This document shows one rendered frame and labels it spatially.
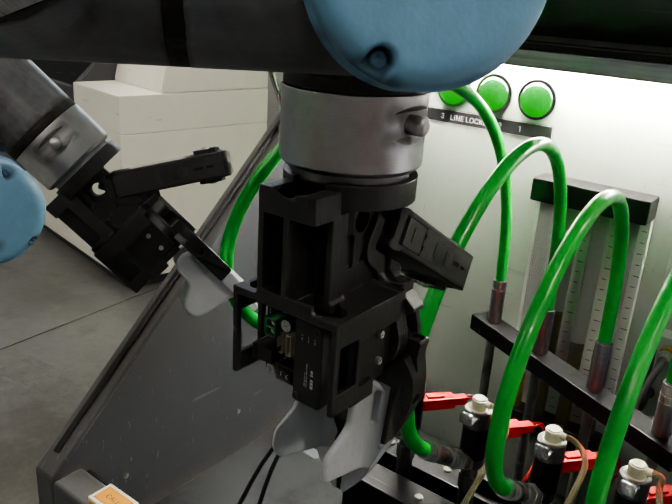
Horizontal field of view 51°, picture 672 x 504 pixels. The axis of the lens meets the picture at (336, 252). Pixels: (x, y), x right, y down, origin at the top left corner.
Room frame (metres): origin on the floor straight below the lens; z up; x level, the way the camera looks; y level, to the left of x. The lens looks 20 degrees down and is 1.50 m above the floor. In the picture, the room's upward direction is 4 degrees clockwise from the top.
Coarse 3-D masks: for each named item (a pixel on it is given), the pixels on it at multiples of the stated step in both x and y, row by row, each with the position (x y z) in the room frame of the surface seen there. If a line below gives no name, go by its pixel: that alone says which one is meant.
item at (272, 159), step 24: (480, 96) 0.80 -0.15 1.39; (504, 144) 0.83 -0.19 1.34; (264, 168) 0.67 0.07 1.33; (240, 192) 0.67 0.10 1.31; (504, 192) 0.83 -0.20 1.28; (240, 216) 0.66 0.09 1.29; (504, 216) 0.84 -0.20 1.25; (504, 240) 0.84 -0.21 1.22; (504, 264) 0.84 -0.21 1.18; (504, 288) 0.84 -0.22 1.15
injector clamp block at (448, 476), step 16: (384, 464) 0.72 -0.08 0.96; (416, 464) 0.70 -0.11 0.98; (432, 464) 0.70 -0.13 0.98; (368, 480) 0.66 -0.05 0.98; (384, 480) 0.66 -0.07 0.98; (400, 480) 0.66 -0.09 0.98; (416, 480) 0.69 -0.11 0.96; (432, 480) 0.68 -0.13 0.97; (448, 480) 0.67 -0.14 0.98; (352, 496) 0.67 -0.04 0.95; (368, 496) 0.65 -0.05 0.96; (384, 496) 0.64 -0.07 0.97; (400, 496) 0.64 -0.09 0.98; (416, 496) 0.64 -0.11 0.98; (432, 496) 0.64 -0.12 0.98; (448, 496) 0.66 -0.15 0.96; (480, 496) 0.65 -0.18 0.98
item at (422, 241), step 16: (400, 208) 0.37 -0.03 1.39; (384, 224) 0.37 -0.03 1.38; (400, 224) 0.37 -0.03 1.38; (416, 224) 0.37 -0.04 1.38; (384, 240) 0.36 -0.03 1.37; (400, 240) 0.36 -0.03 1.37; (416, 240) 0.38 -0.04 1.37; (432, 240) 0.39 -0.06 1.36; (448, 240) 0.41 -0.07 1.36; (400, 256) 0.38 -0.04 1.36; (416, 256) 0.38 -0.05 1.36; (432, 256) 0.39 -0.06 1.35; (448, 256) 0.41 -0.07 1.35; (464, 256) 0.43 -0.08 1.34; (416, 272) 0.42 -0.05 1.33; (432, 272) 0.40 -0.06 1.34; (448, 272) 0.41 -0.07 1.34; (464, 272) 0.43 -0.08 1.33
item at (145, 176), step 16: (176, 160) 0.65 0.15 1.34; (192, 160) 0.65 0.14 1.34; (208, 160) 0.66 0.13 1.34; (224, 160) 0.66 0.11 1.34; (112, 176) 0.63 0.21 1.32; (128, 176) 0.63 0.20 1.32; (144, 176) 0.64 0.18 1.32; (160, 176) 0.64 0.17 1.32; (176, 176) 0.64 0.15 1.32; (192, 176) 0.65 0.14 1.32; (208, 176) 0.65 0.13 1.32; (224, 176) 0.66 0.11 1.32; (128, 192) 0.63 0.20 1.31; (144, 192) 0.63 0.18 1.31
